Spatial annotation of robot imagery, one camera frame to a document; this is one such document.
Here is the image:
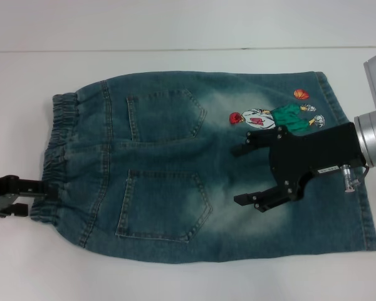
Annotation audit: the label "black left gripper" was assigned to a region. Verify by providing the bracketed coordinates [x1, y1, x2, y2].
[0, 175, 59, 218]

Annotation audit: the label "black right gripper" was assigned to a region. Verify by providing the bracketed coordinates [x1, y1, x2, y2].
[231, 122, 367, 214]

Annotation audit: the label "blue denim shorts with embroidery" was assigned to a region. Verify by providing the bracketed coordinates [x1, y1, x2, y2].
[30, 71, 376, 253]

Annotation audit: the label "right gripper cable with plug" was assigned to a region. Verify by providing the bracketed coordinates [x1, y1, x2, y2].
[341, 164, 369, 193]

